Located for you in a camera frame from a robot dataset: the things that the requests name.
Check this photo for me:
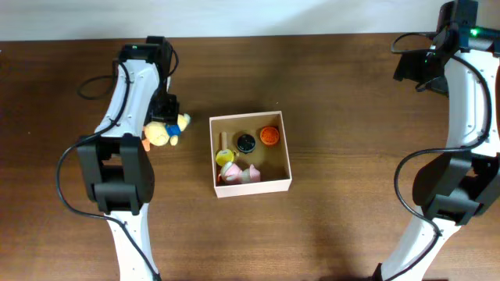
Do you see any yellow plush duck toy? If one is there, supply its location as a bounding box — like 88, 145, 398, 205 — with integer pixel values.
141, 113, 191, 151

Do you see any yellow wooden rattle drum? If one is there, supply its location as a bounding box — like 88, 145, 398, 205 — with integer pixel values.
216, 132, 239, 167

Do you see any black round puck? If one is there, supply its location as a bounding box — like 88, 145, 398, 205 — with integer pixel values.
237, 133, 256, 154

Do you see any pink white bunny figurine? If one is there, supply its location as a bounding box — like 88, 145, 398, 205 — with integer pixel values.
217, 162, 261, 185

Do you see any orange round puck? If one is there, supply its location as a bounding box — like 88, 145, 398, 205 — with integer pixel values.
259, 126, 280, 146

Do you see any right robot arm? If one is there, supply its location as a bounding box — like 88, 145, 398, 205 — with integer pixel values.
372, 1, 499, 280

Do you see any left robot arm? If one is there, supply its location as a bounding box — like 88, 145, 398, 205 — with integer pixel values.
73, 36, 179, 280

